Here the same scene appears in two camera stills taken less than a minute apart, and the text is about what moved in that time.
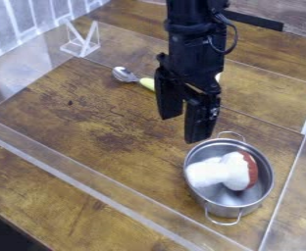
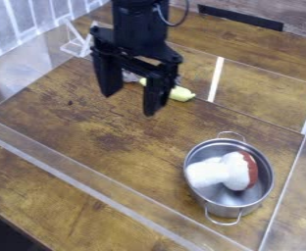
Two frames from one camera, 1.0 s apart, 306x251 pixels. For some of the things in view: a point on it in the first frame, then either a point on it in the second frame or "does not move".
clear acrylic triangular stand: [80, 46] does not move
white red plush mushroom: [231, 169] does not move
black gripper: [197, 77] → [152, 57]
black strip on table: [254, 21] does not move
